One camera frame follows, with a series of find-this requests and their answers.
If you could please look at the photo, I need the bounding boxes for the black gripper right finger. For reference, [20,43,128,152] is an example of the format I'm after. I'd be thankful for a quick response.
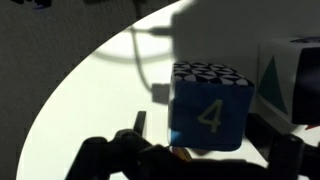
[245,113,320,180]

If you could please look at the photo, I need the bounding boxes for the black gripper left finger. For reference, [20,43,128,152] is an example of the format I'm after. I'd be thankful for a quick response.
[64,110,174,180]

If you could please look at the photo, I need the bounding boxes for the black white letter fabric block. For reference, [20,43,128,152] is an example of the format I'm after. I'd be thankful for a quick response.
[256,35,320,126]

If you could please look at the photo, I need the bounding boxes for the blue number fabric block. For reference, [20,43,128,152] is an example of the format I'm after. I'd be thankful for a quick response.
[167,61,256,152]

